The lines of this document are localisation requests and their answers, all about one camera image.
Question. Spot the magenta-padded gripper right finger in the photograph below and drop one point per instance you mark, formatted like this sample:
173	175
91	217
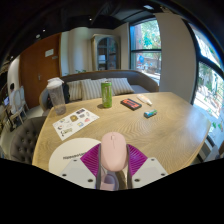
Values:
148	171

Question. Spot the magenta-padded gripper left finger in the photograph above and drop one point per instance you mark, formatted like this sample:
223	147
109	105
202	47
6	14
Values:
78	171

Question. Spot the pink computer mouse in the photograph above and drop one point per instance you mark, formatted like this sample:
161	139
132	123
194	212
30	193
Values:
113	150

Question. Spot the white mouse pad pink hippo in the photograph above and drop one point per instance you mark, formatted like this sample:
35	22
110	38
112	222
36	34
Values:
70	153

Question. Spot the white sticker sheet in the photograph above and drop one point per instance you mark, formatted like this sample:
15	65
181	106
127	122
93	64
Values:
75	122

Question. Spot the small teal pack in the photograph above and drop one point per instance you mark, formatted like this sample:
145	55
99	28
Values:
150	113

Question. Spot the grey tufted chair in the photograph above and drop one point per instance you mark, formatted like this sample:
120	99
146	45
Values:
25	140

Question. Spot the black and orange flat box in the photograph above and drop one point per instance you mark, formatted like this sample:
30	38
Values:
131	104

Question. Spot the clear plastic shaker bottle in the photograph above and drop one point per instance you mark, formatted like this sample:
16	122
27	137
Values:
56	96

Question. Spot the striped cushion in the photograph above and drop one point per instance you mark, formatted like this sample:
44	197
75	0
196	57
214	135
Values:
75	90
92	88
121	86

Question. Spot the green drink can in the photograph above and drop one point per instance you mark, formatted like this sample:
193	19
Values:
106	95

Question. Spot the grey curved sofa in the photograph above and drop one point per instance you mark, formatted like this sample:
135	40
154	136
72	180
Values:
143	81

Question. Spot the person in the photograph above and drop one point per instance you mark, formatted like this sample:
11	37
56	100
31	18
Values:
13	96

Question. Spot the large curved black-framed window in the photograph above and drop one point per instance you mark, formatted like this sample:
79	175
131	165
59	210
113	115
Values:
211	86

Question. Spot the brown wooden door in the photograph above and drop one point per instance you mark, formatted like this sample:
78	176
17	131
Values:
36	66

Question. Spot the arched glass-door cabinet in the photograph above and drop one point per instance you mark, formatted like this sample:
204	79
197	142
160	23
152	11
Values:
106	53

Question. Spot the white sign on door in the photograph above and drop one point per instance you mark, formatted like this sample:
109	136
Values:
49	52

